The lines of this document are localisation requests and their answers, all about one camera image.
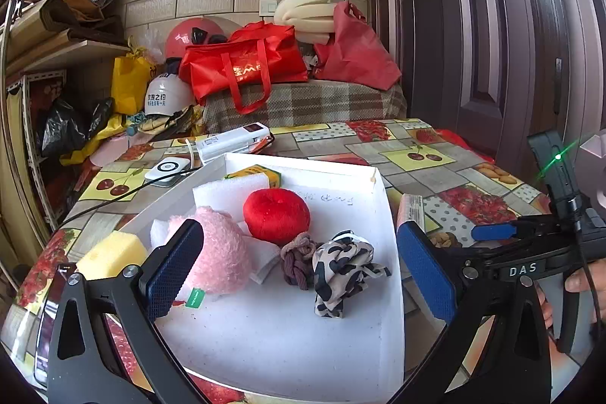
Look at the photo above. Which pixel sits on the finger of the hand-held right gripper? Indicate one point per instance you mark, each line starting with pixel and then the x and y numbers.
pixel 494 231

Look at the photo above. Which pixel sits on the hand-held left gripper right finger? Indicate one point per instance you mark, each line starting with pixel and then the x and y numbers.
pixel 426 274

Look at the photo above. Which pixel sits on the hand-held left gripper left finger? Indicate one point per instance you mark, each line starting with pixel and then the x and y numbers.
pixel 175 266

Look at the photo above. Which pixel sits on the pink plush toy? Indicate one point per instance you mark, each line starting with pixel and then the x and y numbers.
pixel 222 252

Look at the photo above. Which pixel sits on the yellow sponge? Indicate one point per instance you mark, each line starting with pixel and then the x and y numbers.
pixel 111 252

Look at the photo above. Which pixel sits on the white foam sheet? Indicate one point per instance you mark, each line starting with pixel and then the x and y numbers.
pixel 218 195

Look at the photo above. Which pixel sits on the leopard print scrunchie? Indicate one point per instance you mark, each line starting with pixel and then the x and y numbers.
pixel 338 276

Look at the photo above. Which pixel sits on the red plush ball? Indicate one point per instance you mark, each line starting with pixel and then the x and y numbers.
pixel 277 214

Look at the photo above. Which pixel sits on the shallow white tray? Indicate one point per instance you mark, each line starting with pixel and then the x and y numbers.
pixel 284 337

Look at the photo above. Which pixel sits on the person's right hand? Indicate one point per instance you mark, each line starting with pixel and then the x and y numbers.
pixel 589 282

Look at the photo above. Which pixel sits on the thin white foam piece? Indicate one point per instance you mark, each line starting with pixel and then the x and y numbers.
pixel 163 231

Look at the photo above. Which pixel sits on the white round charger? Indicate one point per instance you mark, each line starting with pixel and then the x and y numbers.
pixel 165 167

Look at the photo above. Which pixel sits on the yellow green small box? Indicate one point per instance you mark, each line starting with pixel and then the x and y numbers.
pixel 255 171

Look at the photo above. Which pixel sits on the pink flat object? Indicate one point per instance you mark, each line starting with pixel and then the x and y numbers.
pixel 111 151

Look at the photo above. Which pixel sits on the white handheld device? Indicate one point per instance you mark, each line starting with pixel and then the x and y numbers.
pixel 227 141

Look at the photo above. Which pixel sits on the yellow patterned cloth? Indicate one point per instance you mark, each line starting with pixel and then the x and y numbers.
pixel 165 124

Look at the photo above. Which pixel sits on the yellow plastic bag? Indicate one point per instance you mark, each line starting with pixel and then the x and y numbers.
pixel 90 148

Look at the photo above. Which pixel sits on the white helmet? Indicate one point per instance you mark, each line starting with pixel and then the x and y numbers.
pixel 168 94

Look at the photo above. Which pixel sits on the black plastic bag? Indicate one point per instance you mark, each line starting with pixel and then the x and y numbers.
pixel 61 129

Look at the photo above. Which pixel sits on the white metal rack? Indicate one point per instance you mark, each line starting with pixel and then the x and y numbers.
pixel 28 139

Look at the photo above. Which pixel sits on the yellow gift bag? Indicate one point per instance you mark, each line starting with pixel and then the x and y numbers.
pixel 128 77

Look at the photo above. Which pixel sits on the plaid cloth cover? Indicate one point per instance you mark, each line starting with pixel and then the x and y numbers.
pixel 331 101

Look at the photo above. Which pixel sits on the dark wooden door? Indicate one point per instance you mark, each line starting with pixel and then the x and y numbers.
pixel 473 30

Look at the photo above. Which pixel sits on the red tote bag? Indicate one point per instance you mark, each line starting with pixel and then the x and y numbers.
pixel 236 63

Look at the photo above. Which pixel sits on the clear plastic bag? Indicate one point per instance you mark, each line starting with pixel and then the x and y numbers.
pixel 151 46

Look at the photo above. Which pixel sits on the red nonwoven bag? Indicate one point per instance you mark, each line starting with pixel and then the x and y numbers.
pixel 355 53

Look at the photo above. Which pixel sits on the pink helmet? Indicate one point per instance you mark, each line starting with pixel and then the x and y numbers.
pixel 182 39

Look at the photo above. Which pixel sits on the wooden shelf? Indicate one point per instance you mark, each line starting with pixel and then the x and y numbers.
pixel 71 53

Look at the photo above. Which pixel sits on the cream foam roll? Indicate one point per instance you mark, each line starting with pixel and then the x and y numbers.
pixel 303 9

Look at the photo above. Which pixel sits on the white wall switch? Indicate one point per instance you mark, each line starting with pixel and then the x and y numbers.
pixel 268 7

